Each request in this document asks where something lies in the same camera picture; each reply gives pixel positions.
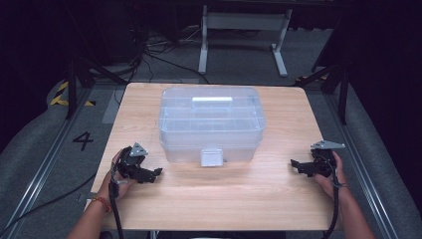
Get person's right hand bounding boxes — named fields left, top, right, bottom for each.
left=313, top=150, right=349, bottom=200

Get aluminium floor rail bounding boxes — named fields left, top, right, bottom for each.
left=322, top=93, right=401, bottom=239
left=0, top=87, right=96, bottom=237

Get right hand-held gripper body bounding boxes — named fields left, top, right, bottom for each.
left=310, top=139, right=346, bottom=178

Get bundle of black cables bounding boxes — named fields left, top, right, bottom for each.
left=130, top=24, right=203, bottom=68

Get orange bead bracelet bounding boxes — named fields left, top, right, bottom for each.
left=92, top=195, right=112, bottom=214

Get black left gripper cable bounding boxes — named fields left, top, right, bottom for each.
left=108, top=172, right=125, bottom=239

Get white metal desk frame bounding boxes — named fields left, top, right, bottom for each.
left=197, top=4, right=294, bottom=79

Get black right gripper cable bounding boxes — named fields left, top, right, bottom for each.
left=319, top=153, right=342, bottom=239

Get long black floor cable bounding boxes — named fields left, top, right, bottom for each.
left=0, top=171, right=98, bottom=237

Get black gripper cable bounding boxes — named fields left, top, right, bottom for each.
left=108, top=172, right=125, bottom=239
left=319, top=153, right=342, bottom=239

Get person's left hand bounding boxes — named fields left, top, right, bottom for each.
left=99, top=148, right=135, bottom=200

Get black tripod stand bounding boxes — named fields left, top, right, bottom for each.
left=296, top=61, right=350, bottom=126
left=65, top=54, right=128, bottom=120

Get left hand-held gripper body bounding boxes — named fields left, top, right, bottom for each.
left=115, top=141, right=149, bottom=179

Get clear plastic storage box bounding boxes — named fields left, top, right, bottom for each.
left=157, top=85, right=267, bottom=168

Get thin black floor cable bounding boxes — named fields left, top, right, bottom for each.
left=143, top=51, right=211, bottom=86

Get yellow black floor tape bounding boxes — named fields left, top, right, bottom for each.
left=49, top=81, right=98, bottom=108

